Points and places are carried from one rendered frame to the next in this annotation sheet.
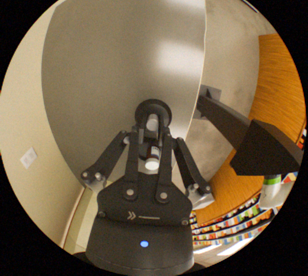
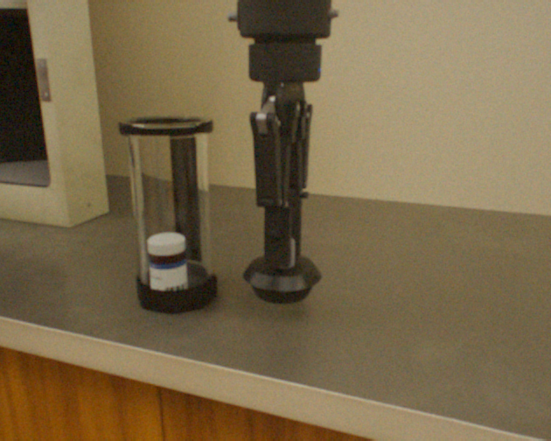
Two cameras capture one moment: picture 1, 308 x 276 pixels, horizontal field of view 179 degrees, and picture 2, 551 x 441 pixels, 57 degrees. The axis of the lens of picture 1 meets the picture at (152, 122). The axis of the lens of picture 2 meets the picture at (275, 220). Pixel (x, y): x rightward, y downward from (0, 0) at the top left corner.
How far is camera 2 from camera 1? 0.53 m
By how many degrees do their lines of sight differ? 66
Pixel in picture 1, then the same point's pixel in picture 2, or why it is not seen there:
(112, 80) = (366, 283)
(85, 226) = (80, 36)
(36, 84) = (421, 190)
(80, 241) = not seen: outside the picture
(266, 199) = not seen: outside the picture
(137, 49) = (433, 316)
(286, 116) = not seen: outside the picture
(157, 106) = (307, 269)
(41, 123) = (325, 175)
